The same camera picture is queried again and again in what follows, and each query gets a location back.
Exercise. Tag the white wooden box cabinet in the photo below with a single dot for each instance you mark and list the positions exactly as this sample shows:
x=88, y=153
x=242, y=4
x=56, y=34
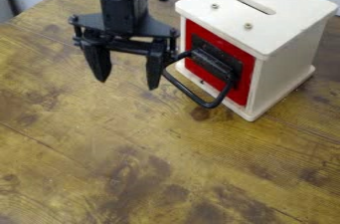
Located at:
x=270, y=35

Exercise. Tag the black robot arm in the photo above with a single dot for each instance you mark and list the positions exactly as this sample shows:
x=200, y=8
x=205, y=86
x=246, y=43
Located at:
x=124, y=28

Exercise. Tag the red wooden drawer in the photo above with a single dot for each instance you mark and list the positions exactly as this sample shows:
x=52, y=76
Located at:
x=238, y=93

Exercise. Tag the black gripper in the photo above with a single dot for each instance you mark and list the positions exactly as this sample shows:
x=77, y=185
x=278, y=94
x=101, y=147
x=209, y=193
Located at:
x=124, y=28

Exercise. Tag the black metal drawer handle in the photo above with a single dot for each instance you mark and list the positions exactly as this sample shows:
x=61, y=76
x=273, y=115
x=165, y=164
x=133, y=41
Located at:
x=213, y=64

